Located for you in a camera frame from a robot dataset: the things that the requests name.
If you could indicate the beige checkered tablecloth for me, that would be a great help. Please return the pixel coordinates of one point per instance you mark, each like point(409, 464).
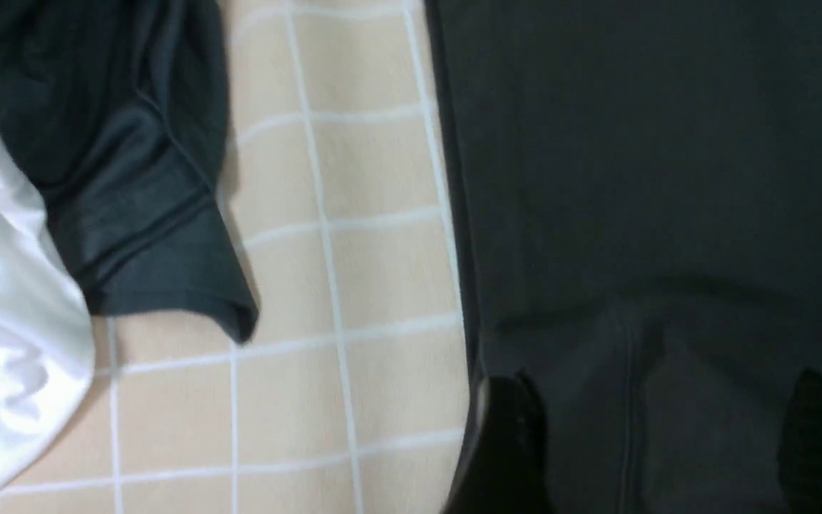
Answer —
point(350, 394)

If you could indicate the dark teal crumpled shirt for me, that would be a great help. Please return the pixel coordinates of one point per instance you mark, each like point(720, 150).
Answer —
point(118, 113)

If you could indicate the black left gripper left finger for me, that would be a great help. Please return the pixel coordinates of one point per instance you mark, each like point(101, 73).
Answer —
point(503, 458)

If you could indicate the white crumpled shirt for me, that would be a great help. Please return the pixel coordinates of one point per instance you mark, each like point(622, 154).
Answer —
point(47, 351)

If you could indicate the dark gray long-sleeved shirt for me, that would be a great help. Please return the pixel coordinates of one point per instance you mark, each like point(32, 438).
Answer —
point(636, 193)

